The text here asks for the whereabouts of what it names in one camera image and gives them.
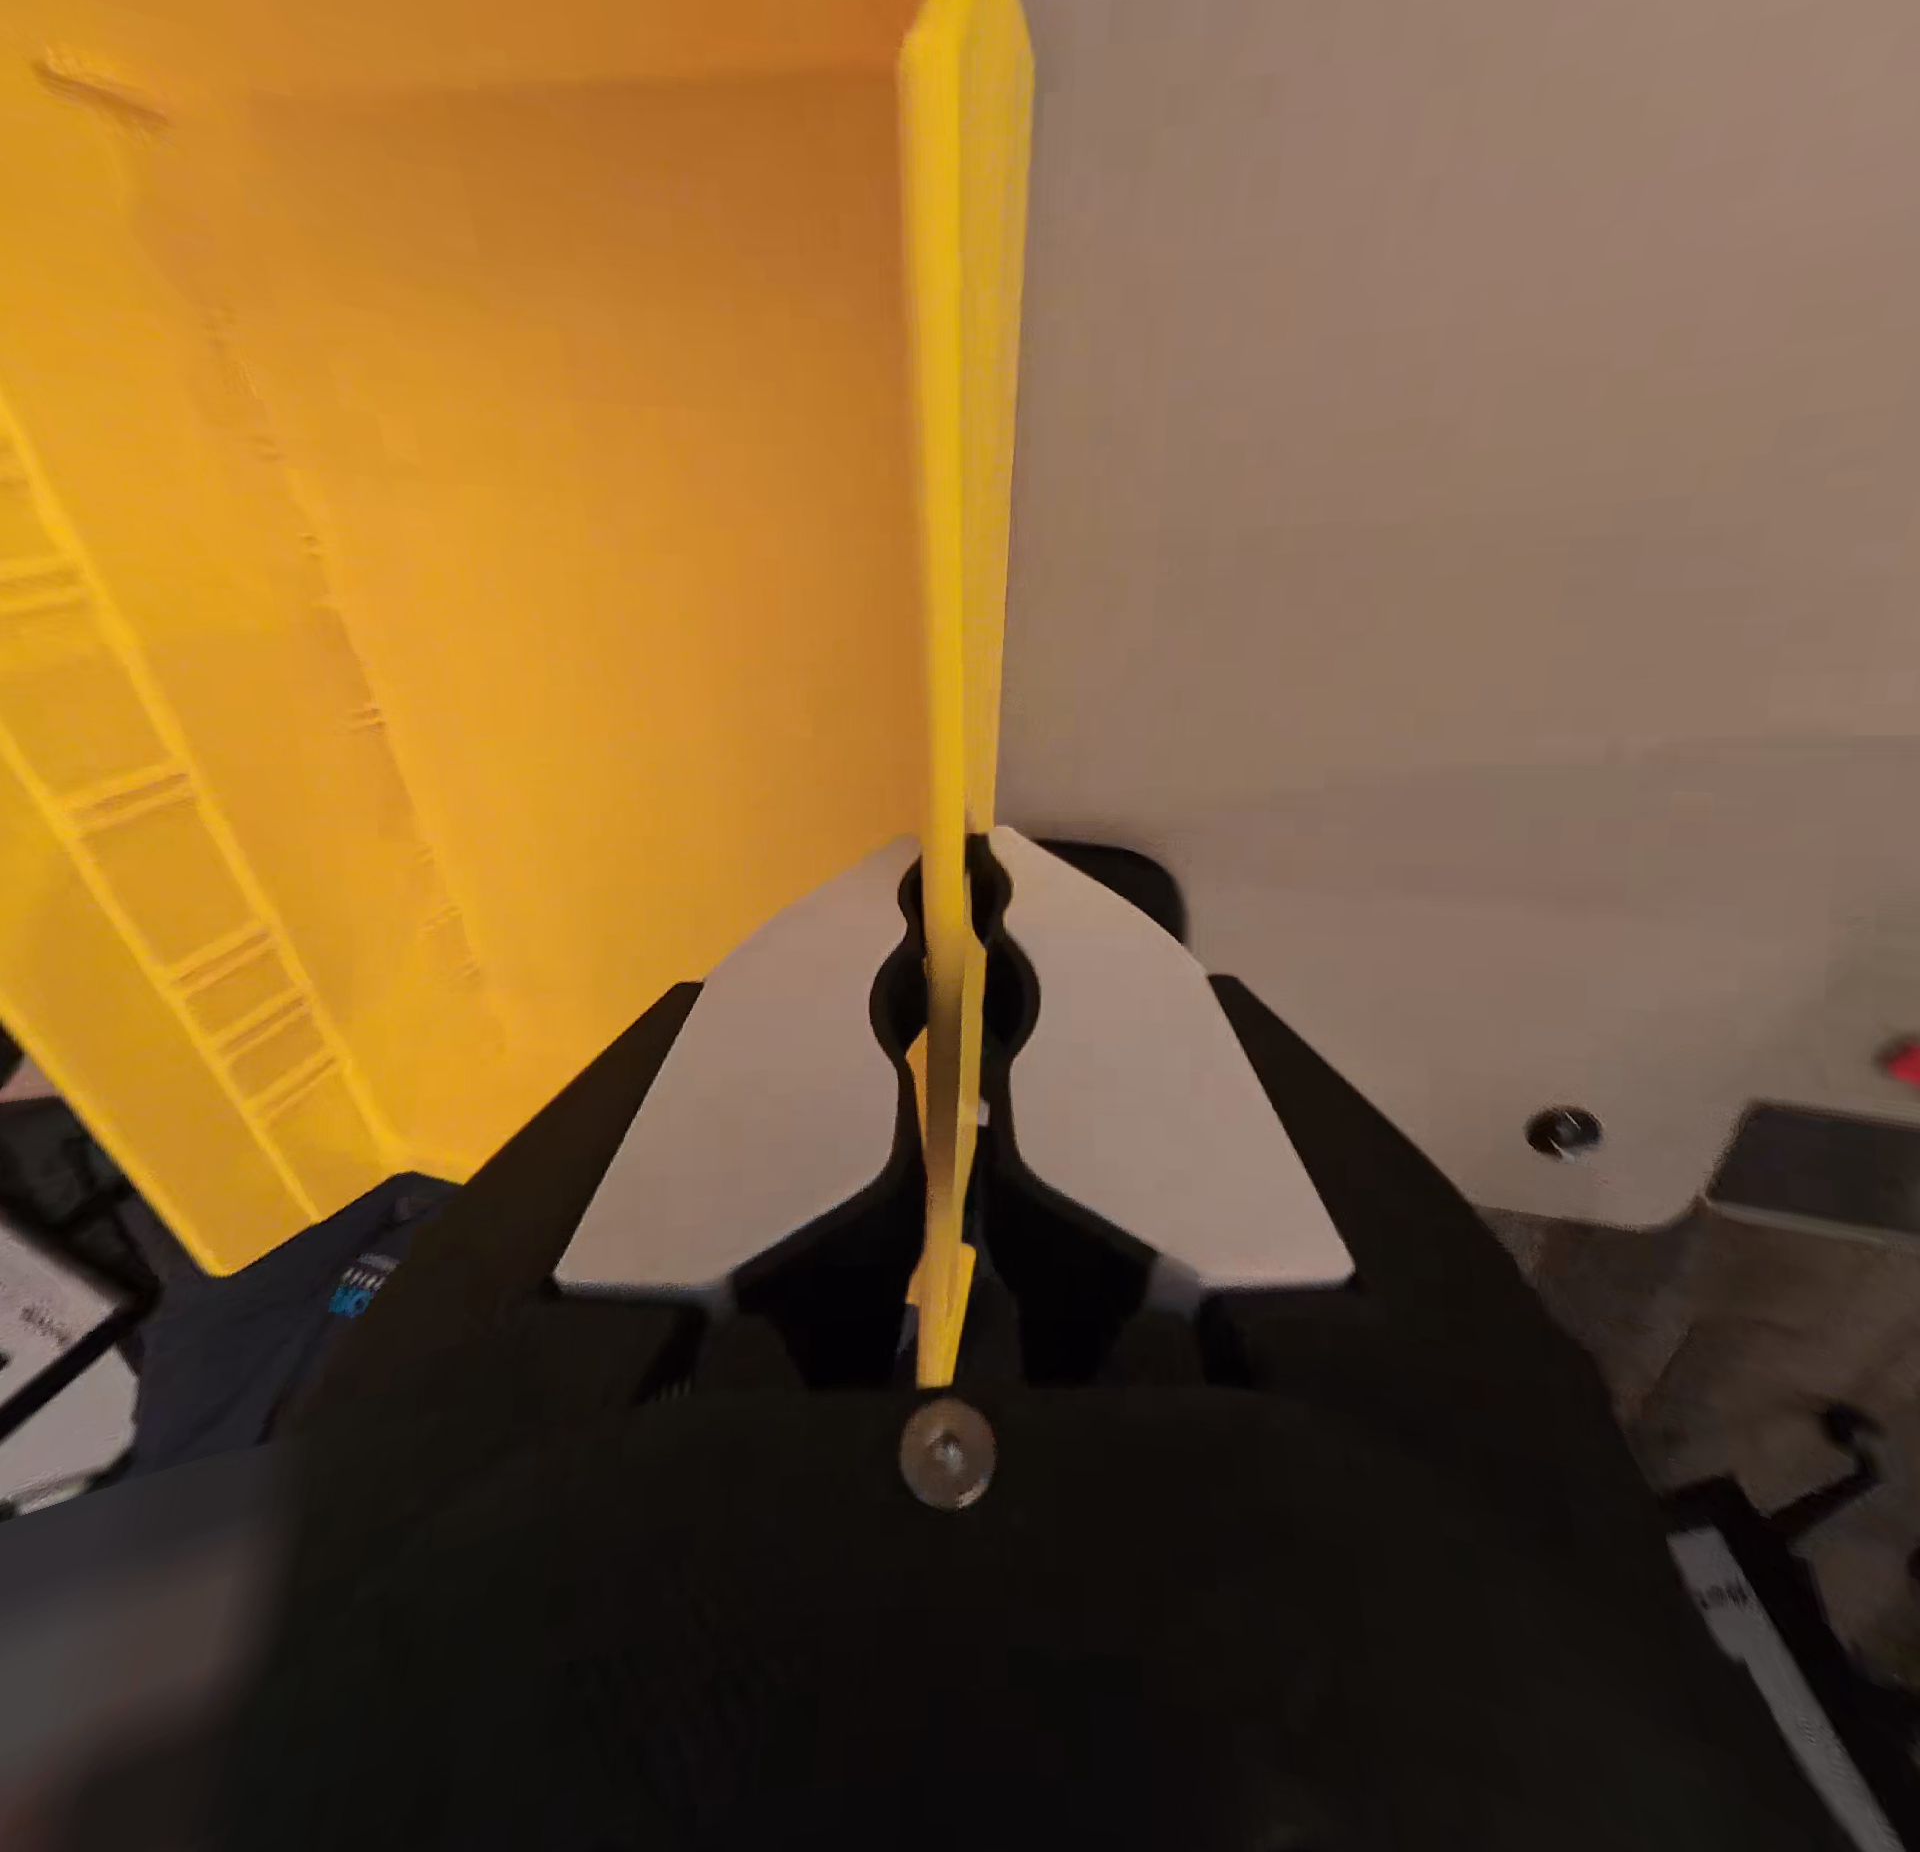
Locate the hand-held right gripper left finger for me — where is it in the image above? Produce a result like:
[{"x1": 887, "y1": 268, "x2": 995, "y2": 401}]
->
[{"x1": 555, "y1": 842, "x2": 925, "y2": 1314}]

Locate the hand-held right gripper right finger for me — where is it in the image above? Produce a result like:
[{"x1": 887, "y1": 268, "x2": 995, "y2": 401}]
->
[{"x1": 976, "y1": 826, "x2": 1356, "y2": 1308}]

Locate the yellow plastic bin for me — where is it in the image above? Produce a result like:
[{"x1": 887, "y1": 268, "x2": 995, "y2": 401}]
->
[{"x1": 0, "y1": 0, "x2": 1036, "y2": 1390}]

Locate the black textured pad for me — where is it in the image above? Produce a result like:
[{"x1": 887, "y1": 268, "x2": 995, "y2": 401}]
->
[{"x1": 1027, "y1": 840, "x2": 1196, "y2": 954}]

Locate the grey chair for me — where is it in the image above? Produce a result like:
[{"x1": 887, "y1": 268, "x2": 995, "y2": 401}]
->
[{"x1": 1704, "y1": 1103, "x2": 1920, "y2": 1245}]

